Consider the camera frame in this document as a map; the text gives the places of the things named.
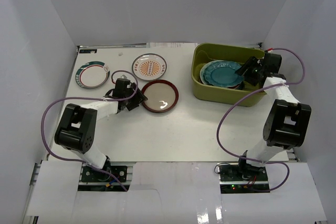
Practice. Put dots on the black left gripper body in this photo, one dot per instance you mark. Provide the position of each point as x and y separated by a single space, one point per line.
135 98

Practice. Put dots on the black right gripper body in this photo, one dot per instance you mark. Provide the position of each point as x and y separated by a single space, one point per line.
261 68

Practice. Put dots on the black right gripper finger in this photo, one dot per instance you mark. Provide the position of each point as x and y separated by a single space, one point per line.
253 79
248 65

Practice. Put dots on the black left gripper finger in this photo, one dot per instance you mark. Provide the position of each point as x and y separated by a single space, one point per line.
132 104
139 97

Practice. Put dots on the red teal flower plate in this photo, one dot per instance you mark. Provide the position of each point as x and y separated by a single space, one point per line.
233 86

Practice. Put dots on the teal scalloped plate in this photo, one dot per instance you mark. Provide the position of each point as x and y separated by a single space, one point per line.
221 73

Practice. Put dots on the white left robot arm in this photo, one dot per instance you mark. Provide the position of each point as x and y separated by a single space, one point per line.
77 126

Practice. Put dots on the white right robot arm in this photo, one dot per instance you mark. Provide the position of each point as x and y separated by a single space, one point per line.
287 122

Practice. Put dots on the olive green plastic bin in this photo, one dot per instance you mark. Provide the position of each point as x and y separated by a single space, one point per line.
205 53

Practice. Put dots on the red rimmed beige plate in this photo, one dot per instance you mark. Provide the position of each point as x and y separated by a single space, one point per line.
162 96

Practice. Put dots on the white orange sunburst plate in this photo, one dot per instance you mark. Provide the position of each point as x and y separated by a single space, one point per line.
149 67

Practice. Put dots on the white green rimmed plate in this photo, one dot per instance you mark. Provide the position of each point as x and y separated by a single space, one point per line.
92 75

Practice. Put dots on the white papers at back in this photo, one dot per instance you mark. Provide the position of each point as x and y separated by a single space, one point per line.
171 45

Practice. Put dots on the blue label sticker left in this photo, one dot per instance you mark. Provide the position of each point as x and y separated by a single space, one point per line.
87 51

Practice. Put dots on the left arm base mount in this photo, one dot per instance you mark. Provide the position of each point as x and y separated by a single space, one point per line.
92 180

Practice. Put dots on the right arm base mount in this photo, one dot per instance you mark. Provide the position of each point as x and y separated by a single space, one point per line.
232 181

